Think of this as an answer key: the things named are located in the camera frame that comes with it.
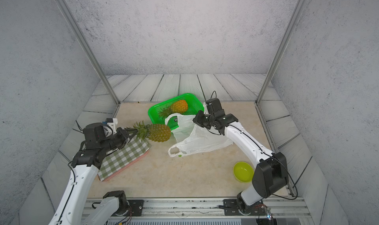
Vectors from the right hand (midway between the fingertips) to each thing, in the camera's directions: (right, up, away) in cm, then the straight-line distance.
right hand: (192, 119), depth 79 cm
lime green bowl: (+29, -30, +5) cm, 42 cm away
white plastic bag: (0, -10, -4) cm, 11 cm away
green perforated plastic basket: (+2, +8, +25) cm, 27 cm away
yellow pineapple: (-10, +8, +28) cm, 31 cm away
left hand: (-26, -5, -7) cm, 27 cm away
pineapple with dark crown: (-18, -7, -2) cm, 19 cm away
